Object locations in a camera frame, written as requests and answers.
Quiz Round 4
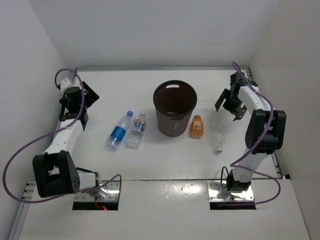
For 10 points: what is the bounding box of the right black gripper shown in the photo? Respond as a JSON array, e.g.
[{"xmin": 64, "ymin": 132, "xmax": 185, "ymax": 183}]
[{"xmin": 215, "ymin": 89, "xmax": 247, "ymax": 121}]

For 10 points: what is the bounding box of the clear bottle without label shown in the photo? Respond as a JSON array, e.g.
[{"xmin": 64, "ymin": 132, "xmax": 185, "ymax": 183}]
[{"xmin": 209, "ymin": 112, "xmax": 225, "ymax": 155}]

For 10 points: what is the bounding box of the blue label water bottle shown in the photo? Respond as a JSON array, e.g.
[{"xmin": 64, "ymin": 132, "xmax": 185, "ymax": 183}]
[{"xmin": 106, "ymin": 110, "xmax": 134, "ymax": 152}]

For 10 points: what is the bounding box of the small orange bottle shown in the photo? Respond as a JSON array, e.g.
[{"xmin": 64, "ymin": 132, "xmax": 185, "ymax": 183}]
[{"xmin": 189, "ymin": 115, "xmax": 204, "ymax": 139}]

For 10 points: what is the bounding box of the orange label clear bottle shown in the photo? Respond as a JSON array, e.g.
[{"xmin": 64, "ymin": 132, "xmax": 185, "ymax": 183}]
[{"xmin": 125, "ymin": 112, "xmax": 147, "ymax": 150}]

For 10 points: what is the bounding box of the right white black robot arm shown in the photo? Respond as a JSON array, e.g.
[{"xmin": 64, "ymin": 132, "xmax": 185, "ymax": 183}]
[{"xmin": 214, "ymin": 72, "xmax": 287, "ymax": 192}]

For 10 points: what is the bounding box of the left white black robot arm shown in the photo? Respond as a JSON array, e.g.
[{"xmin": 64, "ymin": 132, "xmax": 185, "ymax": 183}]
[{"xmin": 32, "ymin": 81, "xmax": 99, "ymax": 198}]

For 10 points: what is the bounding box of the brown plastic waste bin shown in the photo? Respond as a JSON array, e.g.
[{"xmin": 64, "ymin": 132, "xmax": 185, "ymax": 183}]
[{"xmin": 153, "ymin": 80, "xmax": 198, "ymax": 137}]

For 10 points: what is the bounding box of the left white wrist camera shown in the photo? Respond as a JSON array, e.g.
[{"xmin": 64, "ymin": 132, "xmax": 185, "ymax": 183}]
[{"xmin": 58, "ymin": 78, "xmax": 74, "ymax": 94}]

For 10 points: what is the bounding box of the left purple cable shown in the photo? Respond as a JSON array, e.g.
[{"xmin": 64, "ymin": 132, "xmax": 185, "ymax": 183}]
[{"xmin": 2, "ymin": 68, "xmax": 123, "ymax": 204}]

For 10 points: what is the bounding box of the purple cable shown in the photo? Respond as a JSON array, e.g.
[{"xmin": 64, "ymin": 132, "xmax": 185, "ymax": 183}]
[
  {"xmin": 218, "ymin": 61, "xmax": 281, "ymax": 206},
  {"xmin": 2, "ymin": 68, "xmax": 123, "ymax": 204}
]

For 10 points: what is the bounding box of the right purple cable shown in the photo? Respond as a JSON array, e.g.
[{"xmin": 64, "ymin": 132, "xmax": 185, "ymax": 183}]
[{"xmin": 218, "ymin": 61, "xmax": 281, "ymax": 206}]

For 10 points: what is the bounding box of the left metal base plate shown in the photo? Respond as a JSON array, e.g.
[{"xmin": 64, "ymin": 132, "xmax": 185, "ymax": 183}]
[{"xmin": 74, "ymin": 180, "xmax": 121, "ymax": 203}]

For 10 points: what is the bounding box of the metal base plate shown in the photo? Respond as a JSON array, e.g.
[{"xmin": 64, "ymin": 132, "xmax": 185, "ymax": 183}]
[
  {"xmin": 207, "ymin": 180, "xmax": 255, "ymax": 203},
  {"xmin": 74, "ymin": 180, "xmax": 121, "ymax": 203}
]

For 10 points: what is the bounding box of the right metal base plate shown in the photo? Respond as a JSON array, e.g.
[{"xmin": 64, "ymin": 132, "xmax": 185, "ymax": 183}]
[{"xmin": 207, "ymin": 180, "xmax": 255, "ymax": 203}]

